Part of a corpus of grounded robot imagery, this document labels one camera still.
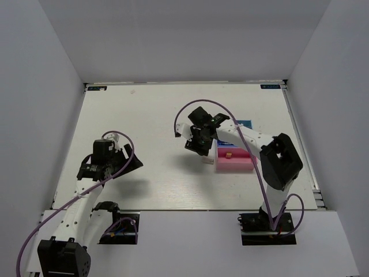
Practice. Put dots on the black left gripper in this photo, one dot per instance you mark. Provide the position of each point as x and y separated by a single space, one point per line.
135 164

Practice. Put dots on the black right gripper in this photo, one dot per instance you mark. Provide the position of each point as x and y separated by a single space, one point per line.
194 146

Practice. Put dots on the blue gel pen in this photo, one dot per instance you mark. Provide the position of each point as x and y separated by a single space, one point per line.
223 143

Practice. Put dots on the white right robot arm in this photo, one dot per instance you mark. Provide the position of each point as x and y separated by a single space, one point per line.
276 160

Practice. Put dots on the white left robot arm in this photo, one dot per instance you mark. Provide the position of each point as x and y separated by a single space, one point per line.
85 219

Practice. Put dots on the grey wrapped eraser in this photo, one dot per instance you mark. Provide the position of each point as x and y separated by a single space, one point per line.
207 160

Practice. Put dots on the three-compartment colour container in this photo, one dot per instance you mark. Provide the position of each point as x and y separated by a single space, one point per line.
240 162

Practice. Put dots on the right corner label sticker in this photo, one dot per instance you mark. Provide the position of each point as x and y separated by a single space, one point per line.
270 86

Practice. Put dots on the corner label sticker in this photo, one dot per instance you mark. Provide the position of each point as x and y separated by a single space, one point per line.
270 86
96 88

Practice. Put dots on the left corner label sticker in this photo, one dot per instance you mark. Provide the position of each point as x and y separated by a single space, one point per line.
96 88

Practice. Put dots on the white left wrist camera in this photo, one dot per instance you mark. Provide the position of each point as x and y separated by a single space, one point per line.
113 137

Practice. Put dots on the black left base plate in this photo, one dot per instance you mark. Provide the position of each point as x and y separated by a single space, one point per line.
123 230

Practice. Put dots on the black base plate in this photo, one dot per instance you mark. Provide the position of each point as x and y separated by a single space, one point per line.
254 232
123 230

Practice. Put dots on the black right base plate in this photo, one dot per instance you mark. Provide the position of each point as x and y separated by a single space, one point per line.
254 232

